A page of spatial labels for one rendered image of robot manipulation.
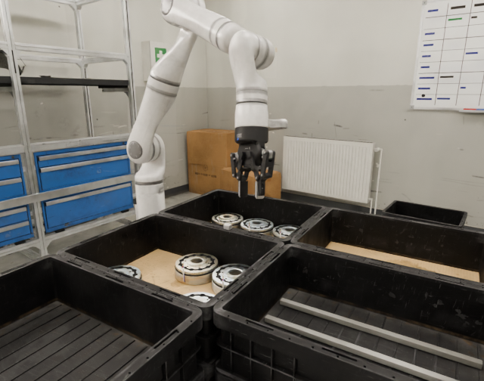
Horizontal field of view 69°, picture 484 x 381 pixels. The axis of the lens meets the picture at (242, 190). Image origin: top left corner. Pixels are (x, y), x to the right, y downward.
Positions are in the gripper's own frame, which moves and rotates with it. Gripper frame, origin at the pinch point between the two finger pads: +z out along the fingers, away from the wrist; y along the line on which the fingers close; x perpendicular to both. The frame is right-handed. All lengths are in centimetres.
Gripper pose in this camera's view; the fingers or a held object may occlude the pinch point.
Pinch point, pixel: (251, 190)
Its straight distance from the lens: 80.0
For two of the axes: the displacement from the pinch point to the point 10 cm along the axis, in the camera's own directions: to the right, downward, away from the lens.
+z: 0.0, 10.0, 0.4
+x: 8.1, -0.2, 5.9
